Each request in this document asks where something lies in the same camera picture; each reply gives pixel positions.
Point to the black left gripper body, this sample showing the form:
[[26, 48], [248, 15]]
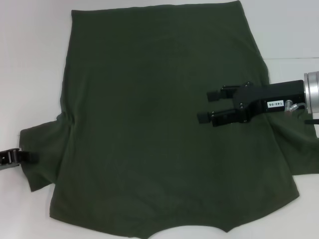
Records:
[[7, 156]]

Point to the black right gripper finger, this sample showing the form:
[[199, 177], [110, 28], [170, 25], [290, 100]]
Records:
[[224, 118], [213, 96]]

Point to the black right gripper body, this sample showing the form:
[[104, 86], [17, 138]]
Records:
[[274, 95]]

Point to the dark green t-shirt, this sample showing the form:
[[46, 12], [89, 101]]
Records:
[[149, 99]]

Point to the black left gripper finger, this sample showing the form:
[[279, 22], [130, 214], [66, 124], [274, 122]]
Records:
[[30, 158]]

